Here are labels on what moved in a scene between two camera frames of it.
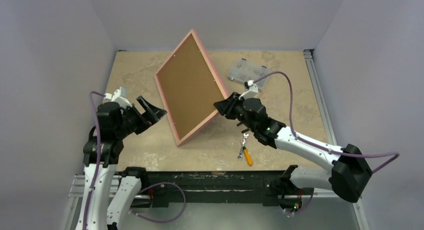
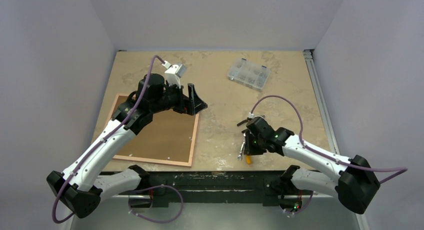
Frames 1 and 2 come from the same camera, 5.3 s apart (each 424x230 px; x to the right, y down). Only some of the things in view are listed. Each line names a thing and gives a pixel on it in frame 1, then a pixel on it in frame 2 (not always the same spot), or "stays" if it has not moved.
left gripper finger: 141,122 -> 189,106
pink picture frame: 189,86 -> 170,139
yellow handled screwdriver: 248,156 stays
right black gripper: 230,105 -> 250,144
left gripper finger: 158,112 -> 199,104
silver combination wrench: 246,136 stays
